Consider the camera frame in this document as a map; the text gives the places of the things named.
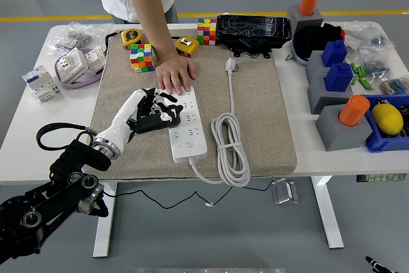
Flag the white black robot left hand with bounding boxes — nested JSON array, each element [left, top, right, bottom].
[[94, 86, 185, 152]]

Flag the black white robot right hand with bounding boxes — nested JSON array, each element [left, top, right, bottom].
[[364, 256, 389, 273]]

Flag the person's hand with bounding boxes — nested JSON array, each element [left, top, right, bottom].
[[155, 52, 198, 97]]

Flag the black power adapter plug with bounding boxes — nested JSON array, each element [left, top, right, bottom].
[[132, 113, 182, 134]]

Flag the white power strip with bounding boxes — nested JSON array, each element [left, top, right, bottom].
[[162, 86, 208, 163]]

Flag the yellow tape measure silver clip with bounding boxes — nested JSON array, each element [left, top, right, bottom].
[[175, 36, 201, 59]]

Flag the multicolour puzzle cube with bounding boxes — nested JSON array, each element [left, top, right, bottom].
[[130, 43, 157, 74], [196, 18, 218, 46]]

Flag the yellow tape measure black print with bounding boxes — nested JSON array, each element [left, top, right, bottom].
[[104, 28, 143, 51]]

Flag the purple band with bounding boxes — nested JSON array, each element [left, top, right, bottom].
[[54, 47, 106, 90]]

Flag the table control panel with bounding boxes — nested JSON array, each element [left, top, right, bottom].
[[356, 173, 406, 183]]

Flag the black film-wrapped box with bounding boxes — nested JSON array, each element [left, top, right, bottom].
[[215, 14, 293, 59]]

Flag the white circuit breaker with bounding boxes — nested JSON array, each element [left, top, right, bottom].
[[21, 65, 62, 103]]

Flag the grey-brown mat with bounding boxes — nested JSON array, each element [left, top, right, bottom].
[[88, 27, 298, 180]]

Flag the clear bag of screws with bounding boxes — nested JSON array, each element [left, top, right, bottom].
[[47, 20, 114, 52]]

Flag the white table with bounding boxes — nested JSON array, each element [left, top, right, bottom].
[[0, 22, 409, 258]]

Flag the blue plastic bin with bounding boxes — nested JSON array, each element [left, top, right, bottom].
[[360, 94, 409, 154]]

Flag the grey block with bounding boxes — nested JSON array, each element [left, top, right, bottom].
[[287, 4, 325, 36], [305, 51, 330, 77], [315, 106, 374, 152], [307, 68, 364, 114]]

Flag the black fabric-covered device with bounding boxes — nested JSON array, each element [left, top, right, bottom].
[[292, 22, 346, 66]]

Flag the yellow lemon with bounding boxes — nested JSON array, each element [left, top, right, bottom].
[[371, 103, 404, 136]]

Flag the orange cylinder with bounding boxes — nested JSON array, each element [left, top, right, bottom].
[[298, 0, 320, 17], [339, 95, 371, 127]]

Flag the blue block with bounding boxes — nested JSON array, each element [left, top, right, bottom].
[[321, 40, 348, 68], [324, 62, 355, 92]]

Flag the clear bag coloured connectors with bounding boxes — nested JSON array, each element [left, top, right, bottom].
[[379, 76, 409, 95]]

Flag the clear bag of parts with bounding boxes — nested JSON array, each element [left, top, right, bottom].
[[343, 20, 397, 51]]

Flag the clear bag blue parts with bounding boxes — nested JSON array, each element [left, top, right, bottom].
[[360, 47, 392, 79]]

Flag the white power strip cable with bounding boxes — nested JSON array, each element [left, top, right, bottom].
[[189, 57, 252, 187]]

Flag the white wall socket panel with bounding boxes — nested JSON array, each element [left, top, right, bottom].
[[56, 47, 89, 82], [83, 45, 106, 74]]

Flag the thin black adapter cord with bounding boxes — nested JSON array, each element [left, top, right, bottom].
[[105, 178, 284, 209]]

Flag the silver metal bracket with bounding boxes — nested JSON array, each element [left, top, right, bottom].
[[271, 178, 300, 205]]

